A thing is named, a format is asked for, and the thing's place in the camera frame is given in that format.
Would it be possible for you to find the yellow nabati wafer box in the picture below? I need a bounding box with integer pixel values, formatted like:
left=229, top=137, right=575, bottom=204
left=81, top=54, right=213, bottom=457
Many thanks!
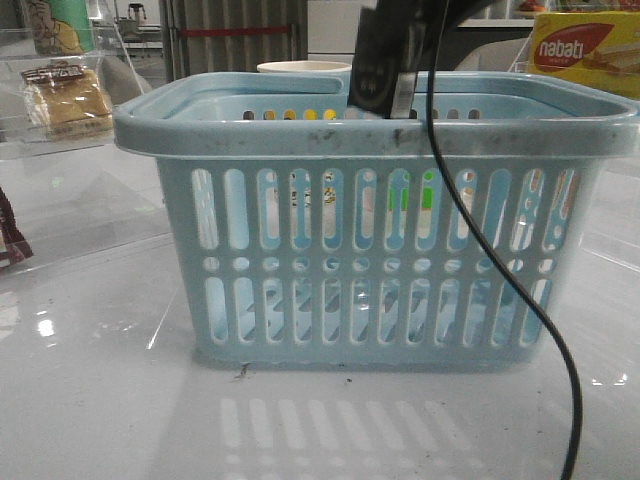
left=527, top=11, right=639, bottom=100

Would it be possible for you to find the green cartoon drink bottle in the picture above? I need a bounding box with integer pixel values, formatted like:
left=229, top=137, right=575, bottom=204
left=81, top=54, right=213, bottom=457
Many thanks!
left=26, top=0, right=95, bottom=55

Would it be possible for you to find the red peanut snack packet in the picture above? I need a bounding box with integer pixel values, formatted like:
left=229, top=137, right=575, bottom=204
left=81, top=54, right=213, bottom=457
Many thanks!
left=0, top=191, right=33, bottom=269

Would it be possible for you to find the packaged bread slice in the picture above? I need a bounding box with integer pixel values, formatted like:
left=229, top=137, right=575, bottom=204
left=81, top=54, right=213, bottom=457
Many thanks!
left=21, top=60, right=113, bottom=141

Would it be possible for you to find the clear acrylic display shelf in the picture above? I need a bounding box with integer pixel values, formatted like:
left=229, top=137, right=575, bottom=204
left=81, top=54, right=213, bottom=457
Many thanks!
left=1, top=1, right=167, bottom=276

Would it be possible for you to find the black cable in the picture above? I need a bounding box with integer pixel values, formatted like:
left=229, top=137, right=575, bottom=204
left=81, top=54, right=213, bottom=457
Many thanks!
left=425, top=0, right=584, bottom=480

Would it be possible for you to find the light blue plastic basket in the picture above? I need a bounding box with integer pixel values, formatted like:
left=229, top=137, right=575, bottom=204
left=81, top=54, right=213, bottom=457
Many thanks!
left=113, top=72, right=639, bottom=370

